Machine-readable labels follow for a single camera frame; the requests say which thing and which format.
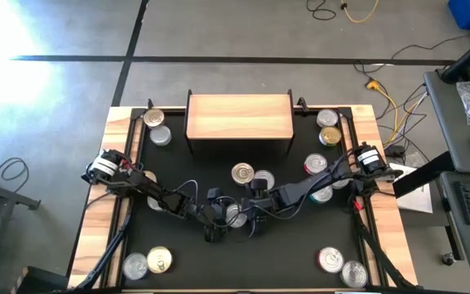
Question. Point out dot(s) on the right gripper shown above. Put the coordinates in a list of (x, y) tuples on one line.
[(255, 209)]

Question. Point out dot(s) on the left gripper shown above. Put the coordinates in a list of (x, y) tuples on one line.
[(210, 215)]

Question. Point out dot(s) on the blue label can silver lid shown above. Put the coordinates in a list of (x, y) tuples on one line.
[(235, 216)]

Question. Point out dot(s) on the teal label can silver lid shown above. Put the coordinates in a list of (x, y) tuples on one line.
[(268, 176), (322, 197)]

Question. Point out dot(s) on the red label can silver lid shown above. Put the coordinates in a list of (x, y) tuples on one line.
[(330, 259), (315, 163)]

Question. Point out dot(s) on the silver-lid tuna can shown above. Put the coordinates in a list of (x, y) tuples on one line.
[(135, 266)]

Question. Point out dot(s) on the blue yellow label can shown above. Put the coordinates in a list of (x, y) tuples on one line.
[(327, 118), (340, 184)]

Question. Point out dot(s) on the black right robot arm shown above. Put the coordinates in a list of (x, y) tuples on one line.
[(300, 190)]

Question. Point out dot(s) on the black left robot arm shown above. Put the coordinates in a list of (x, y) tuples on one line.
[(149, 188)]

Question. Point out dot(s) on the black table mat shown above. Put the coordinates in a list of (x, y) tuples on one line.
[(218, 261)]

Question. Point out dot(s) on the Wild Planet can gold lid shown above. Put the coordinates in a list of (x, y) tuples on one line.
[(242, 173)]

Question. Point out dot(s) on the Bumble Bee can matte lid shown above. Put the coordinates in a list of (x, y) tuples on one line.
[(152, 204), (160, 135)]

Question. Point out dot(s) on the green label can silver lid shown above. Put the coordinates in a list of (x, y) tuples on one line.
[(353, 274)]

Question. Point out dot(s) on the black table clamp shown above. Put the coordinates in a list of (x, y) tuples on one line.
[(301, 104), (150, 104)]

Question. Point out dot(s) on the white paper sheet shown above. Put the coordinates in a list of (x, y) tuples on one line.
[(414, 192)]

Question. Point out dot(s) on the black desk bar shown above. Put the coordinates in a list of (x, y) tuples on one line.
[(422, 175)]

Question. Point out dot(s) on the black box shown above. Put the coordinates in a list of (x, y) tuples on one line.
[(41, 281)]

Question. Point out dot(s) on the black caster wheel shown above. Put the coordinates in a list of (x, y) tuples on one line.
[(448, 259)]

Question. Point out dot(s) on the grey metal stand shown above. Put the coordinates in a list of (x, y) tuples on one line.
[(14, 197)]

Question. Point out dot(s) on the grey keyboard desk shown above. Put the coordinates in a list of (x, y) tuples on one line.
[(463, 241)]

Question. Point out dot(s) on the black monitor pole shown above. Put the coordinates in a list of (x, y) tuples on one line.
[(467, 57)]

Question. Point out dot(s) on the blue plastic bin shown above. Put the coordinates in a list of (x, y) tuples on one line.
[(463, 12)]

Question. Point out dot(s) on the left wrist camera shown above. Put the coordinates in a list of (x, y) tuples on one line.
[(215, 194)]

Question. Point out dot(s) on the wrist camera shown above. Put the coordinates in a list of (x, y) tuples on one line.
[(215, 194), (258, 185)]

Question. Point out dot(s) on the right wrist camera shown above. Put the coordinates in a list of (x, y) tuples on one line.
[(258, 185)]

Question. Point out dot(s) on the black diagonal frame strut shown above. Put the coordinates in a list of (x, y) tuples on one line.
[(104, 255), (382, 255)]

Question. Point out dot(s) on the wooden shelf black metal frame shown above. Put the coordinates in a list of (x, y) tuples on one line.
[(239, 116)]

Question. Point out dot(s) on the black table frame rails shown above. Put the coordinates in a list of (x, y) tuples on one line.
[(136, 112)]

